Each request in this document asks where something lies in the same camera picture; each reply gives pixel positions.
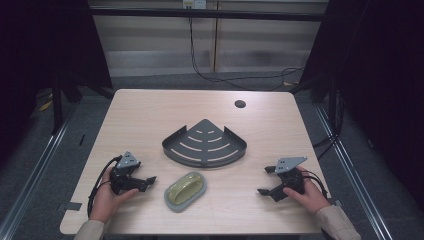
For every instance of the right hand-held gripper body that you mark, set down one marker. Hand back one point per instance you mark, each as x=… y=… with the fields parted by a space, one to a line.
x=293 y=181

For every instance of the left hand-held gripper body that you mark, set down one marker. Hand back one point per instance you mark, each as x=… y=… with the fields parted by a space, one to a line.
x=124 y=176

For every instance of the person's right hand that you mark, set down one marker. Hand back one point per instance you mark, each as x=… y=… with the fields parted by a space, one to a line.
x=311 y=198

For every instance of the person's left hand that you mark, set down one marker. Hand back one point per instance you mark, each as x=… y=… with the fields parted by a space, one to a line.
x=106 y=200

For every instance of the yellow translucent oval insert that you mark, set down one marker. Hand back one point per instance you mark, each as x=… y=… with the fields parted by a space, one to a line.
x=186 y=186

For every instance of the grey tape strip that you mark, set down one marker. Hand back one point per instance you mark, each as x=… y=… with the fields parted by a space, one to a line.
x=72 y=206
x=336 y=202

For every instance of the dark grey corner shelf tray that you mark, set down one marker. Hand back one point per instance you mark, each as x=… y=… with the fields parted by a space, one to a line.
x=204 y=146

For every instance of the black table grommet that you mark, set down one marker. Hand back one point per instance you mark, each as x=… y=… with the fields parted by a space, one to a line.
x=240 y=103

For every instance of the yellow floor tape piece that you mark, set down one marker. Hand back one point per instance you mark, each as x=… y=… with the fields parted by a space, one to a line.
x=45 y=105

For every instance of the dark curtain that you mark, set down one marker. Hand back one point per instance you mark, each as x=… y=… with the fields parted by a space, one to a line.
x=43 y=43
x=376 y=66

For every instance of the metal floor rail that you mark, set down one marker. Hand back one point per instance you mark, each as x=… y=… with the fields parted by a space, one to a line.
x=356 y=180
x=36 y=166

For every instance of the black horizontal frame bar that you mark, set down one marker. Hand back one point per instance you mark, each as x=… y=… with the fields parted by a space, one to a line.
x=206 y=14

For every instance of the white wall outlet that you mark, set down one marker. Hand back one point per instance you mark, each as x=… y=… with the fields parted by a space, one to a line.
x=194 y=3

